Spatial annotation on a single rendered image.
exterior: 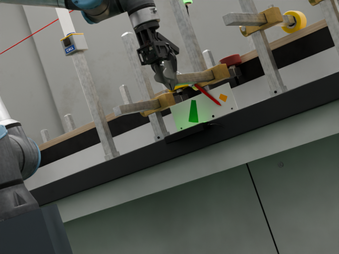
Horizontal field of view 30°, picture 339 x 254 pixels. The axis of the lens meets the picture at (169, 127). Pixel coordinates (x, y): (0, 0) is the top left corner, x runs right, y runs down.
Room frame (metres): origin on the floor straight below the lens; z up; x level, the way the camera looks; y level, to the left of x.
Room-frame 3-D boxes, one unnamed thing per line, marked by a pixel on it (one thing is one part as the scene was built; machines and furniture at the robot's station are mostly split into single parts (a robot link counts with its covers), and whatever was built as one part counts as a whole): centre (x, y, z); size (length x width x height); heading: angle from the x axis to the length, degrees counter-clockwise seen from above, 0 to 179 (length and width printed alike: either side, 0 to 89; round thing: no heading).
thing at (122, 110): (2.27, 0.03, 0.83); 0.44 x 0.03 x 0.04; 146
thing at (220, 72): (2.17, -0.19, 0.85); 0.14 x 0.06 x 0.05; 56
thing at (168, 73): (1.90, -0.05, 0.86); 0.06 x 0.03 x 0.09; 146
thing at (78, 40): (2.47, 0.25, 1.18); 0.07 x 0.07 x 0.08; 56
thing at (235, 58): (2.29, -0.29, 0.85); 0.08 x 0.08 x 0.11
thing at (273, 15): (2.03, -0.40, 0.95); 0.14 x 0.06 x 0.05; 56
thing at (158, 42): (1.91, -0.03, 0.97); 0.09 x 0.08 x 0.12; 146
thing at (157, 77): (1.92, -0.02, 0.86); 0.06 x 0.03 x 0.09; 146
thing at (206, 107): (2.18, -0.13, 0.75); 0.26 x 0.01 x 0.10; 56
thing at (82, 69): (2.47, 0.25, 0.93); 0.05 x 0.05 x 0.45; 56
